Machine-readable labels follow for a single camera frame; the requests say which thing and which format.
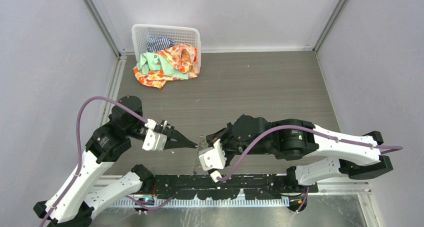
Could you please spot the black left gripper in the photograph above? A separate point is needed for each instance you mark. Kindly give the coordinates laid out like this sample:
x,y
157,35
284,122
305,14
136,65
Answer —
x,y
169,131

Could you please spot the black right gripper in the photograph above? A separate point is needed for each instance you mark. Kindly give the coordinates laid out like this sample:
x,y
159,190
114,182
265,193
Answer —
x,y
220,134

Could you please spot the metal keyring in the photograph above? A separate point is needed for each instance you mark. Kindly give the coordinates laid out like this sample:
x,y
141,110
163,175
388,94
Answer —
x,y
202,143

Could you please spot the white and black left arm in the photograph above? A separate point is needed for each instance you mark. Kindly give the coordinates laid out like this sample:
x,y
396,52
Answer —
x,y
76,204

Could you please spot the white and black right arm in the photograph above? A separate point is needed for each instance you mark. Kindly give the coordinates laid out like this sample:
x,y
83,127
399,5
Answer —
x,y
341,155

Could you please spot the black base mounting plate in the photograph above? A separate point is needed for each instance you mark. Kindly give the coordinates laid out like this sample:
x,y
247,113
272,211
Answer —
x,y
189,186

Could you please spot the mint green cloth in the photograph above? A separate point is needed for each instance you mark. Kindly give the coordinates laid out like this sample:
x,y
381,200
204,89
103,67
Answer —
x,y
150,61

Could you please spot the orange floral cloth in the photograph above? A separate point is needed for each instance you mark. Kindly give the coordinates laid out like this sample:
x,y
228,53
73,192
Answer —
x,y
184,57

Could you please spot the blue striped cloth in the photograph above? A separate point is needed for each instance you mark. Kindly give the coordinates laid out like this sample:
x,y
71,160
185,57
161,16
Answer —
x,y
155,44

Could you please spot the white plastic laundry basket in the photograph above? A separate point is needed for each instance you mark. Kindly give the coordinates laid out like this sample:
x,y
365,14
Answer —
x,y
141,33

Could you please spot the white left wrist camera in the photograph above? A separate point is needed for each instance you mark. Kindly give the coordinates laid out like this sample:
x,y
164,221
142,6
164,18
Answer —
x,y
154,141

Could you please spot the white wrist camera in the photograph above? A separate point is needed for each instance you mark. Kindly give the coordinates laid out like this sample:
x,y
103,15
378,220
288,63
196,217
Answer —
x,y
212,159
154,141

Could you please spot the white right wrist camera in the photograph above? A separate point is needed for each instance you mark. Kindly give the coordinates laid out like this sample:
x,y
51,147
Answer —
x,y
212,159

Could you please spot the perforated cable duct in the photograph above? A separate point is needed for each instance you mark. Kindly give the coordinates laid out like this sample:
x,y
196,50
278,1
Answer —
x,y
240,201

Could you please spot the aluminium frame rail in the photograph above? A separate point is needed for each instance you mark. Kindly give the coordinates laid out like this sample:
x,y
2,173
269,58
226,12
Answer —
x,y
343,188

